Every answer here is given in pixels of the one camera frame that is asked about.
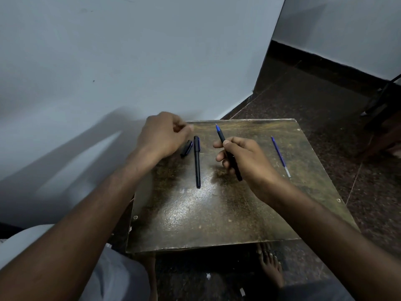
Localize person's bare foot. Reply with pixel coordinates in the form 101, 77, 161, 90
256, 242, 284, 289

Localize person's right hand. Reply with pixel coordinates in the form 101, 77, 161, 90
213, 136, 284, 202

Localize black pen with blue tip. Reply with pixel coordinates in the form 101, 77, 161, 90
215, 123, 244, 182

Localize person's left forearm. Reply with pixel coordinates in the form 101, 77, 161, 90
0, 150, 157, 301

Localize person's right forearm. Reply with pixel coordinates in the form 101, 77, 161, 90
258, 182, 401, 301

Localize small brown wooden table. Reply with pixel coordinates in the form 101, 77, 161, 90
125, 118, 361, 254

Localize blue pen refill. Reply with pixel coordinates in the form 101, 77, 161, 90
271, 135, 292, 179

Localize capped black pen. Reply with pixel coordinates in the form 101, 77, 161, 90
193, 135, 202, 189

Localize person's left hand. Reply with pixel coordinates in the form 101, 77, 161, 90
137, 111, 194, 161

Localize white shorts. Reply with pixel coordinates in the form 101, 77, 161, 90
0, 224, 150, 301

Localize dark wooden furniture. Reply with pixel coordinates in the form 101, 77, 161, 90
357, 73, 401, 160

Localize black pen cap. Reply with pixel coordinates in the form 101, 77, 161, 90
180, 140, 193, 159

